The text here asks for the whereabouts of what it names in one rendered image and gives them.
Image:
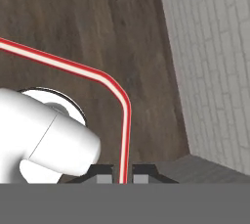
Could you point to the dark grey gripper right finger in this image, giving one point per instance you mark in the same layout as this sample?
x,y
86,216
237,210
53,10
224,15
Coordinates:
x,y
145,170

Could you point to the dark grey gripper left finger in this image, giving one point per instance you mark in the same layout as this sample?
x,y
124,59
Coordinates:
x,y
101,170

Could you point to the white rounded object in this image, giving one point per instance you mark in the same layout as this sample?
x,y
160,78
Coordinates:
x,y
49,136

